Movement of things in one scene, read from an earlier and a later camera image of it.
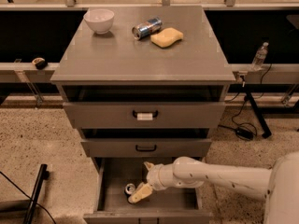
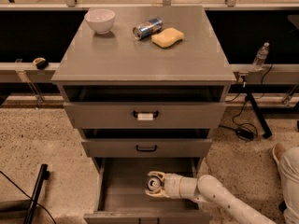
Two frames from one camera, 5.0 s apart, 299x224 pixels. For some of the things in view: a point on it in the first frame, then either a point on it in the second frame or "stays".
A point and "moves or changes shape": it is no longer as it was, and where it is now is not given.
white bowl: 101,20 stays
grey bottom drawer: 169,205 stays
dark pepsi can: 130,189 moves or changes shape
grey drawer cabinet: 143,81 stays
